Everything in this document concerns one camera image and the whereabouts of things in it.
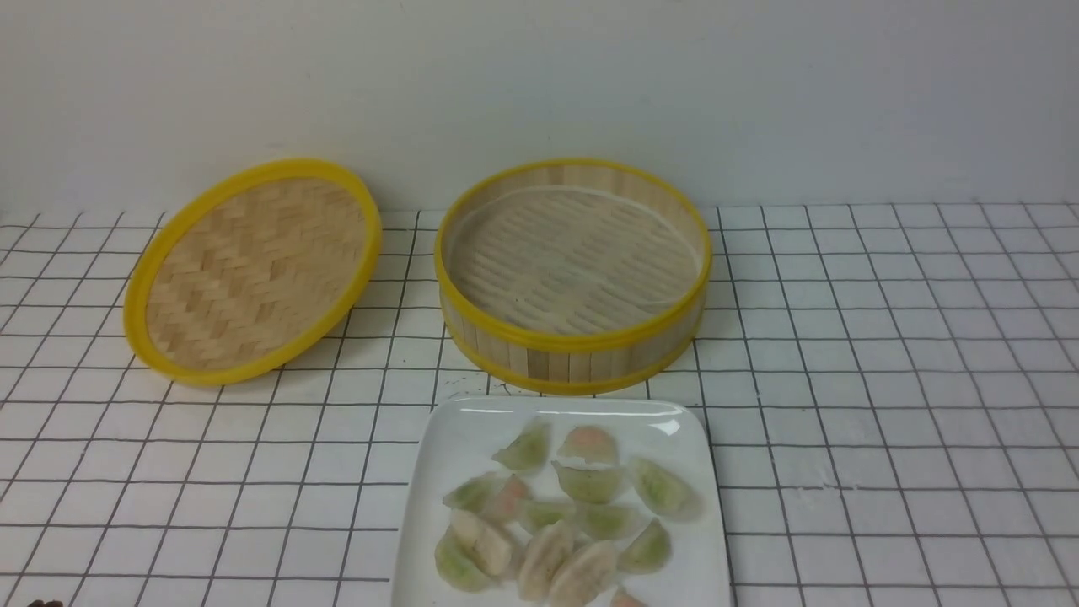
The green dumpling plate left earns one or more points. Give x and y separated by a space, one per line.
473 494

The yellow rimmed bamboo steamer lid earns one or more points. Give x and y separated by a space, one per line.
253 272

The white dumpling lower left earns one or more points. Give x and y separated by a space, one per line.
491 547

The green dumpling plate centre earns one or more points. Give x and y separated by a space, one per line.
594 486

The white dumpling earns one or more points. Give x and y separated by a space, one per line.
491 547
587 574
545 554

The pink dumpling plate left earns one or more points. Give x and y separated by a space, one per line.
503 504

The yellow rimmed bamboo steamer basket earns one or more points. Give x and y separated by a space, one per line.
573 276

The green dumpling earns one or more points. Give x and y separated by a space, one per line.
649 552
528 452
607 521
455 567

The pink dumpling bottom edge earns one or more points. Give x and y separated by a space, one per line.
623 598

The white dumpling bottom middle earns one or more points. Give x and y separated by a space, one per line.
545 554

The white dumpling bottom right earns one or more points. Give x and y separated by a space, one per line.
587 574

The white square plate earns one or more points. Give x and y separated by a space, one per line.
463 434

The green dumpling plate right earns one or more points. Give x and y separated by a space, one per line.
663 492

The small green dumpling plate middle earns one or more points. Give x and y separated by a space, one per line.
533 515

